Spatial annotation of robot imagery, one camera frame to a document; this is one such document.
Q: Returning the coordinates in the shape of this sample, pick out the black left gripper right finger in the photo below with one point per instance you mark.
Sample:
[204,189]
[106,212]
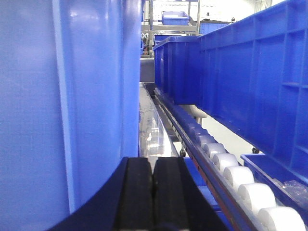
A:
[178,203]

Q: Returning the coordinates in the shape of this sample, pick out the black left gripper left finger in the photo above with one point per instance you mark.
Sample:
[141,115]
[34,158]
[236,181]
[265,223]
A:
[123,203]

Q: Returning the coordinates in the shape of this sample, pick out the blue box right far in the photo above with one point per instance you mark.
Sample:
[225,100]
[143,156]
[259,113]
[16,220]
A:
[177,68]

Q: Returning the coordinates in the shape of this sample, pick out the large blue shelf box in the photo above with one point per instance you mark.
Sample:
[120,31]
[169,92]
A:
[69,104]

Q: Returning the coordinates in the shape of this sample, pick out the blue box right near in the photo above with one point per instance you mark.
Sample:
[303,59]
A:
[254,80]

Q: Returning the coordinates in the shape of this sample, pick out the white roller track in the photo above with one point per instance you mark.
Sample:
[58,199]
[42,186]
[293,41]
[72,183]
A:
[249,204]

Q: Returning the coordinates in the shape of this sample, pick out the lower right blue bin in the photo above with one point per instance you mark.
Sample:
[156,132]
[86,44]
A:
[289,186]

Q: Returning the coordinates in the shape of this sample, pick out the distant blue tray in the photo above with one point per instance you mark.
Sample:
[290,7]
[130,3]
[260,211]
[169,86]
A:
[175,18]

